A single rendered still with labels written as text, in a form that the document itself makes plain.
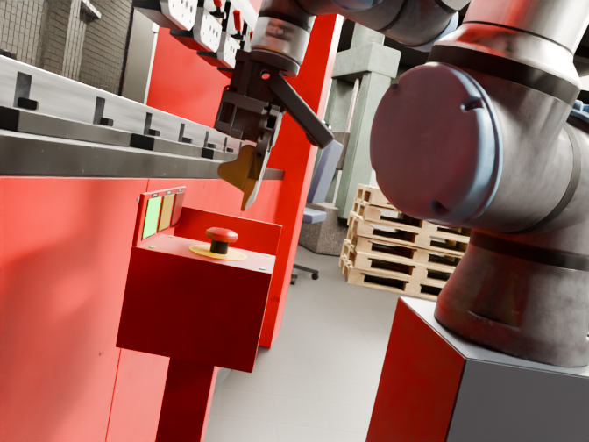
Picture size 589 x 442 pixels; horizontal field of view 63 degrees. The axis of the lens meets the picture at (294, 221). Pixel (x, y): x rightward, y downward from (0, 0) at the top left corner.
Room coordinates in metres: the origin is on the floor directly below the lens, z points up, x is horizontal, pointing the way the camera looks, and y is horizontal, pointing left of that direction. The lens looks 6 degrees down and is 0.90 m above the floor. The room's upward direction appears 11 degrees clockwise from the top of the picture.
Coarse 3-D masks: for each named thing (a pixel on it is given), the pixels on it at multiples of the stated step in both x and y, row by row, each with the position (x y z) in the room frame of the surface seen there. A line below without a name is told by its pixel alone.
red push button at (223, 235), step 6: (210, 228) 0.57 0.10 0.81; (216, 228) 0.58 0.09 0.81; (222, 228) 0.58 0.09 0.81; (210, 234) 0.56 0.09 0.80; (216, 234) 0.56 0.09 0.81; (222, 234) 0.56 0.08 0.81; (228, 234) 0.56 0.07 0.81; (234, 234) 0.57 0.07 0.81; (216, 240) 0.56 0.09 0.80; (222, 240) 0.56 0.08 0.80; (228, 240) 0.56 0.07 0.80; (234, 240) 0.57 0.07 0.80; (210, 246) 0.57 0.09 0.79; (216, 246) 0.56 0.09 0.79; (222, 246) 0.57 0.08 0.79; (228, 246) 0.57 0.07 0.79; (216, 252) 0.56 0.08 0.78; (222, 252) 0.57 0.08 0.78
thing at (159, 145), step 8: (136, 136) 1.02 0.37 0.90; (144, 136) 1.02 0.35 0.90; (136, 144) 1.02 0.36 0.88; (144, 144) 1.02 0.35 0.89; (152, 144) 1.02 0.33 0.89; (160, 144) 1.05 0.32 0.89; (168, 144) 1.09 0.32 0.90; (176, 144) 1.13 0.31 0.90; (184, 144) 1.18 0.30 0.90; (160, 152) 1.06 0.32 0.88; (168, 152) 1.10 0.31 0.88; (176, 152) 1.14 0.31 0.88; (184, 152) 1.19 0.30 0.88; (192, 152) 1.24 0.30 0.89; (200, 152) 1.30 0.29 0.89
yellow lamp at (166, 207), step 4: (164, 196) 0.60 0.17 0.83; (168, 196) 0.62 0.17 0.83; (172, 196) 0.64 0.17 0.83; (164, 200) 0.60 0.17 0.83; (168, 200) 0.62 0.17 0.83; (172, 200) 0.64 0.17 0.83; (164, 204) 0.60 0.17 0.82; (168, 204) 0.62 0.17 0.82; (164, 208) 0.60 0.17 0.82; (168, 208) 0.63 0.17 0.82; (164, 212) 0.61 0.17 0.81; (168, 212) 0.63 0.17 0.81; (160, 216) 0.60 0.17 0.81; (164, 216) 0.61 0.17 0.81; (168, 216) 0.63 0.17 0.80; (160, 220) 0.60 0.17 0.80; (164, 220) 0.62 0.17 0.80; (168, 220) 0.64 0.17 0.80; (160, 224) 0.60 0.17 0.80; (164, 224) 0.62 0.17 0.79; (168, 224) 0.64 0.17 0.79; (160, 228) 0.60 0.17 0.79
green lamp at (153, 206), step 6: (156, 198) 0.56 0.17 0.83; (150, 204) 0.54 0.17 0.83; (156, 204) 0.57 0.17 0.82; (150, 210) 0.54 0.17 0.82; (156, 210) 0.57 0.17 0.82; (150, 216) 0.55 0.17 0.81; (156, 216) 0.57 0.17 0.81; (150, 222) 0.55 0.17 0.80; (156, 222) 0.58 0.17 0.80; (150, 228) 0.56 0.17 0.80; (144, 234) 0.54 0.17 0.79; (150, 234) 0.56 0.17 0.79
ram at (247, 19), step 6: (228, 0) 1.46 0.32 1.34; (234, 0) 1.49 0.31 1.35; (252, 0) 1.67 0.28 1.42; (258, 0) 1.73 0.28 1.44; (240, 6) 1.56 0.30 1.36; (252, 6) 1.69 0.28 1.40; (258, 6) 1.75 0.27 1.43; (246, 12) 1.63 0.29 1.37; (258, 12) 1.76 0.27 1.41; (246, 18) 1.64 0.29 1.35; (252, 24) 1.72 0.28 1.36; (252, 30) 1.74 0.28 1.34
